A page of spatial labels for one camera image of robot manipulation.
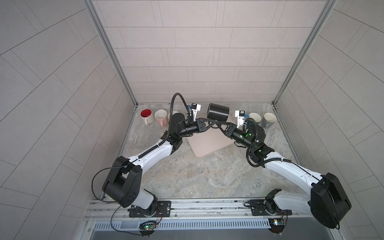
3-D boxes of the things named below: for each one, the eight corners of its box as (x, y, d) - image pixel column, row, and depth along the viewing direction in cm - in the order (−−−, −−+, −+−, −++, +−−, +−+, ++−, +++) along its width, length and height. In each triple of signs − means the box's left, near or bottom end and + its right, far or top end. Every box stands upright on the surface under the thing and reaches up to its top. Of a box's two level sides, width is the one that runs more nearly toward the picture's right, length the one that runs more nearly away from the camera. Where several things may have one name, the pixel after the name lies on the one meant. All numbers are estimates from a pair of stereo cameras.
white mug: (144, 127, 103) (140, 120, 97) (143, 116, 110) (140, 109, 103) (154, 125, 105) (152, 117, 98) (153, 114, 111) (151, 107, 105)
